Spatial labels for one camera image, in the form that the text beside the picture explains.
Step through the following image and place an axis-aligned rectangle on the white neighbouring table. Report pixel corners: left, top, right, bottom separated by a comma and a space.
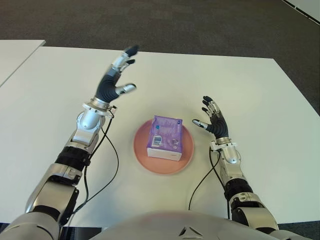
0, 39, 47, 88

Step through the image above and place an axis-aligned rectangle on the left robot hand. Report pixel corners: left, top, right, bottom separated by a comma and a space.
94, 44, 140, 103

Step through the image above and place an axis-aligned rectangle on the short black arm cable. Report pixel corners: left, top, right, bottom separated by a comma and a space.
209, 147, 231, 221
73, 159, 90, 215

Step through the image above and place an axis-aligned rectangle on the long black arm cable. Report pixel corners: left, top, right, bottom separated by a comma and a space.
66, 107, 120, 227
188, 151, 221, 212

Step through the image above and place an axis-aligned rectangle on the short black right arm cable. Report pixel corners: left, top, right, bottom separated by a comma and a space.
209, 147, 231, 221

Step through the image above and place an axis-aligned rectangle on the silver robot torso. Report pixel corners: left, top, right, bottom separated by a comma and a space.
89, 210, 251, 240

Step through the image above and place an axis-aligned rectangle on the pink round plate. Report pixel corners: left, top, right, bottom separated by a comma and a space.
133, 118, 195, 176

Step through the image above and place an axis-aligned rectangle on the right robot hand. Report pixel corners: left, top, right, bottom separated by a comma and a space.
191, 95, 230, 140

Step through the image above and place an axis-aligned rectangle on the long black left arm cable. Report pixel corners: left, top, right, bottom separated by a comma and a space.
66, 107, 120, 227

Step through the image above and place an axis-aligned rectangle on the purple white tissue pack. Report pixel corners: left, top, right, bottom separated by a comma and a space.
146, 114, 183, 161

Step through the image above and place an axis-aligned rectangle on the long black right arm cable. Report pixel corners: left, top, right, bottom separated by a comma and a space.
188, 151, 221, 212

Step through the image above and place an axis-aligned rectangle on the short black left arm cable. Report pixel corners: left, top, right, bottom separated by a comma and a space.
73, 159, 90, 215

